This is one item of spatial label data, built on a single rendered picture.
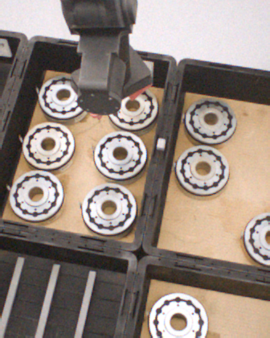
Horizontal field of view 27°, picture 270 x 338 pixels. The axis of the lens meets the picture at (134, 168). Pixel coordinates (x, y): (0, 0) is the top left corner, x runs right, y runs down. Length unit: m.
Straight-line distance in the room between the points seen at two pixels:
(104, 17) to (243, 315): 0.60
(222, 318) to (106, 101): 0.49
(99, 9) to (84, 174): 0.50
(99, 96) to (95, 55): 0.05
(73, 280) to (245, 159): 0.41
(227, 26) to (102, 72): 0.82
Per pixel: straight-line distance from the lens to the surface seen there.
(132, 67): 0.85
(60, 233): 0.98
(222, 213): 1.10
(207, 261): 0.97
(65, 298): 1.06
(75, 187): 1.12
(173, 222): 1.09
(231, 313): 1.06
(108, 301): 1.05
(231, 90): 1.19
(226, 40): 1.46
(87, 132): 1.17
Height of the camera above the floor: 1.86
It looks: 66 degrees down
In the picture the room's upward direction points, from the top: 2 degrees counter-clockwise
